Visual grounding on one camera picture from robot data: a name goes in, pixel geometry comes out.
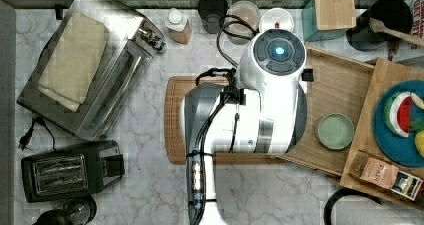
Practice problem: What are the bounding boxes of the wooden drawer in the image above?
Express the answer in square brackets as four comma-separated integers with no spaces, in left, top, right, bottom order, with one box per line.
[271,41,376,181]

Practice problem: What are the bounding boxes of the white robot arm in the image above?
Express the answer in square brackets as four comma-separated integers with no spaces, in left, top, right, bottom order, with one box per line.
[180,29,307,225]

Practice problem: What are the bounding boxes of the bamboo cutting board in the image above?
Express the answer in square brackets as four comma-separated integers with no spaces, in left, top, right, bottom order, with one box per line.
[163,75,284,166]

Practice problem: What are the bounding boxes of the brown spice bottle white cap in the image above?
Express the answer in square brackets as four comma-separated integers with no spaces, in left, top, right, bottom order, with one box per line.
[165,8,192,45]

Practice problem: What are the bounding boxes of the dark glass cup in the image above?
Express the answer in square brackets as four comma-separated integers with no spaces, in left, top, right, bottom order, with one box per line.
[198,0,228,34]

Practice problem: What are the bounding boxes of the clear plastic lidded container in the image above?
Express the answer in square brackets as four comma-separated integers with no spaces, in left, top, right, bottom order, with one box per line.
[225,1,260,37]

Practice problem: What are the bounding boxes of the silver toaster oven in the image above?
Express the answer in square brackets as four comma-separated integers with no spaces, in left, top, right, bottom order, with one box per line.
[17,0,165,140]

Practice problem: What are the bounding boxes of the white lidded round tin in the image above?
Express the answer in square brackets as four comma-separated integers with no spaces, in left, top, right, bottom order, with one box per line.
[259,8,294,32]

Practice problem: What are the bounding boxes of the green ceramic bowl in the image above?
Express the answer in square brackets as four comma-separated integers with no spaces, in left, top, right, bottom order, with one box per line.
[315,113,355,150]

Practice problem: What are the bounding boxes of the teal canister wooden lid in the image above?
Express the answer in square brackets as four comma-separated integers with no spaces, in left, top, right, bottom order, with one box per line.
[301,0,356,42]

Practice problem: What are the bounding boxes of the beige folded cloth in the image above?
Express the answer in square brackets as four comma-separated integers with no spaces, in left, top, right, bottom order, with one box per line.
[38,13,109,112]

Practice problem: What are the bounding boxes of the stash tea box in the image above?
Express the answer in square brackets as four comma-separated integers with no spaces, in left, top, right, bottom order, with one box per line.
[349,151,423,201]

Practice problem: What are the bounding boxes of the black two-slot toaster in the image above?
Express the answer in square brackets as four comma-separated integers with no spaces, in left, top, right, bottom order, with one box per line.
[21,140,125,203]

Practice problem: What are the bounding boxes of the wooden spoon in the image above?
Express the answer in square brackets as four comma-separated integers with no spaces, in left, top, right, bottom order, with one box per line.
[370,18,424,47]

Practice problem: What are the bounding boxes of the toy watermelon slice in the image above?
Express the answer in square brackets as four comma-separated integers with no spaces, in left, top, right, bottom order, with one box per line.
[383,91,412,138]

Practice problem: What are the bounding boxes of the blue round plate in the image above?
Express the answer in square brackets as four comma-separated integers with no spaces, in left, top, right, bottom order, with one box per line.
[374,80,424,167]

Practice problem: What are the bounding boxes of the black utensil holder pot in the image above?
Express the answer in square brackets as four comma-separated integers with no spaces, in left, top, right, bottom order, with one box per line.
[346,0,413,51]

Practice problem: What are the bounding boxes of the yellow toy fruit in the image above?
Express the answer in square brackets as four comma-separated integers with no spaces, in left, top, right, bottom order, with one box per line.
[414,131,424,157]

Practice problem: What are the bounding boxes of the black power plug cable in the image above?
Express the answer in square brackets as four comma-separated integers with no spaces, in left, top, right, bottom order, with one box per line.
[18,116,57,152]

